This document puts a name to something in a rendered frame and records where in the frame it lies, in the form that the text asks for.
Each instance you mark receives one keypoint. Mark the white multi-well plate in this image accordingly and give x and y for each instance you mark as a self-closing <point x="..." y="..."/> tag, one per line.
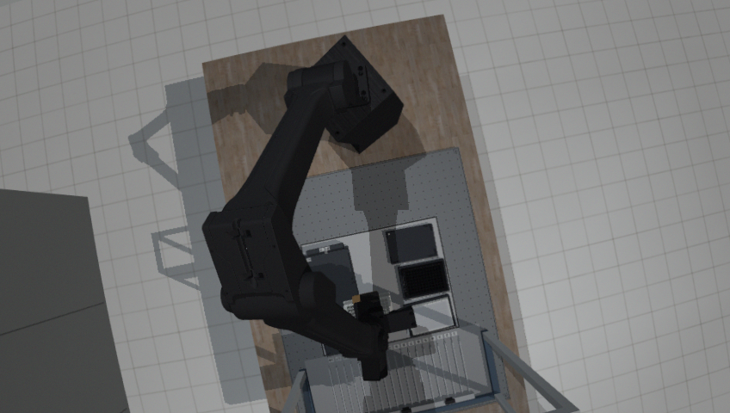
<point x="432" y="315"/>

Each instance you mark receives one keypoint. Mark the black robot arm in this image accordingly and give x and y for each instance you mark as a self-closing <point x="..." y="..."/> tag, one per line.
<point x="287" y="289"/>

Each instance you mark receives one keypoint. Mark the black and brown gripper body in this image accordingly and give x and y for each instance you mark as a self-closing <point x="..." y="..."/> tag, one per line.
<point x="368" y="300"/>

